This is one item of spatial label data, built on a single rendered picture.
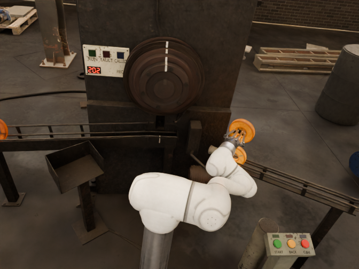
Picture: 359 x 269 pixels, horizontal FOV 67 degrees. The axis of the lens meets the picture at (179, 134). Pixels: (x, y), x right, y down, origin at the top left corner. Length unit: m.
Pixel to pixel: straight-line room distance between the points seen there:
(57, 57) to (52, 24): 0.47
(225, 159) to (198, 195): 0.57
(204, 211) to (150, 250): 0.27
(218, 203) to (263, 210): 1.69
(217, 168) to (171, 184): 0.53
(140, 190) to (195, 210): 0.18
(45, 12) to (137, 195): 3.72
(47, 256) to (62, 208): 0.38
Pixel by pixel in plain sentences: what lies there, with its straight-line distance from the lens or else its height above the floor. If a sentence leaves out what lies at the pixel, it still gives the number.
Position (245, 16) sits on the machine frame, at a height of 1.47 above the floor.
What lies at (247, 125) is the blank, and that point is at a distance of 1.62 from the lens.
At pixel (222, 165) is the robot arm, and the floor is 0.93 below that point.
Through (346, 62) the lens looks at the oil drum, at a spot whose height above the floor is 0.76.
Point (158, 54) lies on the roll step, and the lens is 1.51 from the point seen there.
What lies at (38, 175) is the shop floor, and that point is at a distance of 2.67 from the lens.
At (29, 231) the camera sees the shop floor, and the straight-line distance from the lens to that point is 2.32.
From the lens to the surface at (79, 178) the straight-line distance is 1.72.
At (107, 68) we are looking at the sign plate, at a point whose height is 1.11.
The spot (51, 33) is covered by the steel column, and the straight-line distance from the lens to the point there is 4.43.
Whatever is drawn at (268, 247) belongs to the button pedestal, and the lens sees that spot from 1.57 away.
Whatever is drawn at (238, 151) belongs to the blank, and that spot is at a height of 0.76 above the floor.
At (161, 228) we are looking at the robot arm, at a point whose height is 1.08.
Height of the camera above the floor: 1.83
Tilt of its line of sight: 37 degrees down
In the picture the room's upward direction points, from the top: 8 degrees clockwise
